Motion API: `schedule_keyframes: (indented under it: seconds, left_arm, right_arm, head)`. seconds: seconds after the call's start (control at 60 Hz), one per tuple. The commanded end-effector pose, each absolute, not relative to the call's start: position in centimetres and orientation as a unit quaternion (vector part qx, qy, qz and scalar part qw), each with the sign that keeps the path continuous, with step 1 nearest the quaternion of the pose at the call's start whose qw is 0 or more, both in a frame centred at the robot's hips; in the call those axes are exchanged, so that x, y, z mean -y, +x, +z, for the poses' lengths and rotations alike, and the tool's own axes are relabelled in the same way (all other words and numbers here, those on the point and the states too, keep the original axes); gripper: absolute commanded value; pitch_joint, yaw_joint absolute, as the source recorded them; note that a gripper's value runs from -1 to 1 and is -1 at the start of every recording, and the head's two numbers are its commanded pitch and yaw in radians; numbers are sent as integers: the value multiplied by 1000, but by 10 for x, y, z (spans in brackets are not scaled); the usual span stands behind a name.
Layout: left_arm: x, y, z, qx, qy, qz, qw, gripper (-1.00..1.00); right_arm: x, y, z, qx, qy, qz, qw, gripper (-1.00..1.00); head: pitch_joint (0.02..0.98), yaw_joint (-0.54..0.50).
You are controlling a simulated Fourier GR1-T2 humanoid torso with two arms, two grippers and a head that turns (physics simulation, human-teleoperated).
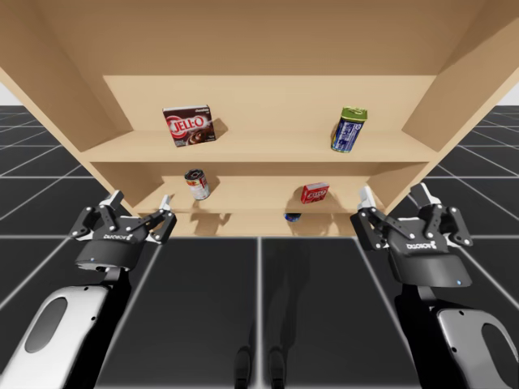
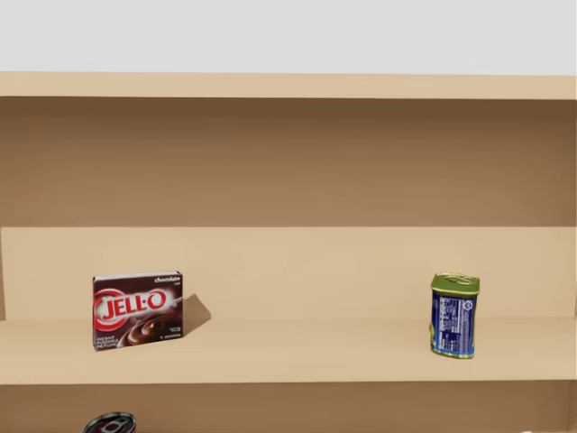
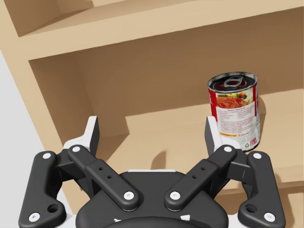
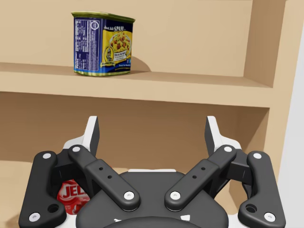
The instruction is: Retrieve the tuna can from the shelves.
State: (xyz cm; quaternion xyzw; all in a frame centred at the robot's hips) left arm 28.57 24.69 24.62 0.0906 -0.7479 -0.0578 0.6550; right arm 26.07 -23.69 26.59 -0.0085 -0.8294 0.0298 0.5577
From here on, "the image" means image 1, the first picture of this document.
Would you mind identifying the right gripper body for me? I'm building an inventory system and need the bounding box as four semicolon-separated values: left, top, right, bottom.
387;216;474;290

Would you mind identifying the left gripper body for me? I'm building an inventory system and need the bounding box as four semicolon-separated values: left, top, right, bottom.
74;216;153;274

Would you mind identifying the red and white can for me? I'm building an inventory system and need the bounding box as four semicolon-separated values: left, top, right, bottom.
183;168;212;202

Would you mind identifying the green and blue rectangular can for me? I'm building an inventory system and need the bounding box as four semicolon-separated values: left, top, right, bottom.
329;105;370;154

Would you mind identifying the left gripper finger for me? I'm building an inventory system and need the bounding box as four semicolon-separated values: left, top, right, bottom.
137;194;178;246
69;189;125;242

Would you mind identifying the brown and white carton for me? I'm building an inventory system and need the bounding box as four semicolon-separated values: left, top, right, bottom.
162;104;217;149

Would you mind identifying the pale wooden shelf unit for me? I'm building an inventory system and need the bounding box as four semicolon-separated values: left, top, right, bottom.
0;0;519;238

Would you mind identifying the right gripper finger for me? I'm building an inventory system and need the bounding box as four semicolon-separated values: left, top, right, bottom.
409;182;474;249
350;185;407;253

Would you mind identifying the red carton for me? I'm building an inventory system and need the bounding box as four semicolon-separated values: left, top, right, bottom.
300;182;331;205

